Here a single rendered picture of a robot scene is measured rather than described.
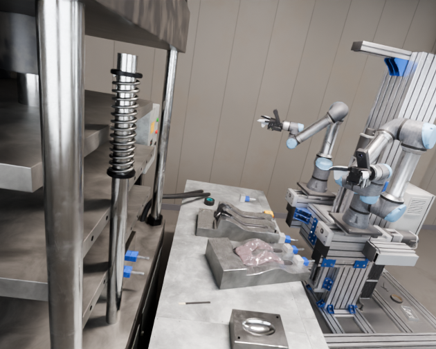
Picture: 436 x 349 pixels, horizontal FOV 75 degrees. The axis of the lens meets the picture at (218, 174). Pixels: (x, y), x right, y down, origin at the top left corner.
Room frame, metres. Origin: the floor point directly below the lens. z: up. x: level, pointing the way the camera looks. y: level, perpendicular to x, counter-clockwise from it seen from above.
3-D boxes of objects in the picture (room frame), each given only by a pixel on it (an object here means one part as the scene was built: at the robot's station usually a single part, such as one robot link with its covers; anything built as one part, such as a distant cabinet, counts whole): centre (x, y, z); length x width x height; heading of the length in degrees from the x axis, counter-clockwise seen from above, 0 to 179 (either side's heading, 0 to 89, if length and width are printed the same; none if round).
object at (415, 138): (1.47, -0.95, 1.41); 0.15 x 0.12 x 0.55; 38
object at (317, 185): (2.06, -0.76, 1.09); 0.15 x 0.15 x 0.10
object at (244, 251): (1.30, -0.29, 0.90); 0.26 x 0.18 x 0.08; 112
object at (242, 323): (0.84, -0.26, 0.83); 0.20 x 0.15 x 0.07; 95
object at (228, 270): (1.29, -0.29, 0.85); 0.50 x 0.26 x 0.11; 112
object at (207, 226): (1.64, -0.17, 0.87); 0.50 x 0.26 x 0.14; 95
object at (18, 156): (0.97, 0.72, 1.51); 1.10 x 0.70 x 0.05; 5
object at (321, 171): (2.06, -0.76, 1.20); 0.13 x 0.12 x 0.14; 167
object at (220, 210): (1.63, -0.19, 0.92); 0.35 x 0.16 x 0.09; 95
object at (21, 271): (0.97, 0.71, 1.26); 1.10 x 0.74 x 0.05; 5
